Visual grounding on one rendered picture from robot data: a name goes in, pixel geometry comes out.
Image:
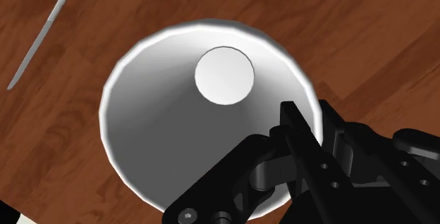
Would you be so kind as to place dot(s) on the grey slender utensil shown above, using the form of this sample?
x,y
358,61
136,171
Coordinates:
x,y
49,21

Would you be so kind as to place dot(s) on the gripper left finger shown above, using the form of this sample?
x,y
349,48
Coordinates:
x,y
220,185

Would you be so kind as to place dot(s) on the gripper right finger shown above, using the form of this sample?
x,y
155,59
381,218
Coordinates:
x,y
395,161

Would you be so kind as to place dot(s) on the white cup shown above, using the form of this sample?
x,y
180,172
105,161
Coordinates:
x,y
165,130

